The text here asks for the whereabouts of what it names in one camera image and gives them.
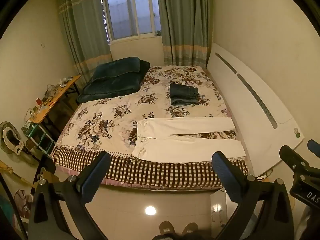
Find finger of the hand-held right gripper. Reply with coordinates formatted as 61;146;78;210
279;145;320;178
307;139;320;157

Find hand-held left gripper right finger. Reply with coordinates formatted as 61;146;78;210
211;151;295;240

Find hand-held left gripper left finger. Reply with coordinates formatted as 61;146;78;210
29;151;112;240

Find white pants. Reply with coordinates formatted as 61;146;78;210
131;117;247;162

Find bed with floral sheet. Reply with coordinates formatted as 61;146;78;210
51;65;249;189

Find white headboard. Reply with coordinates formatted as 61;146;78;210
206;42;305;175

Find teal stool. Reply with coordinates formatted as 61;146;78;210
21;121;57;155

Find patterned cloth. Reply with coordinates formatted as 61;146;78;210
14;190;33;218

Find wooden folding table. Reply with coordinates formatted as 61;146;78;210
31;75;82;132

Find electric fan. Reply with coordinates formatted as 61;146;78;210
0;121;25;155

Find folded dark jeans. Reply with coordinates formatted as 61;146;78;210
169;83;200;106

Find clutter of small table things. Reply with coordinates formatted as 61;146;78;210
41;76;69;105

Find dark green blanket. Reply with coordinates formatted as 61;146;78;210
77;57;151;103

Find grey-green striped curtain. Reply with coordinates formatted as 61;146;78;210
58;0;113;80
156;0;213;68

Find window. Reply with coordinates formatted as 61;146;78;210
100;0;162;44

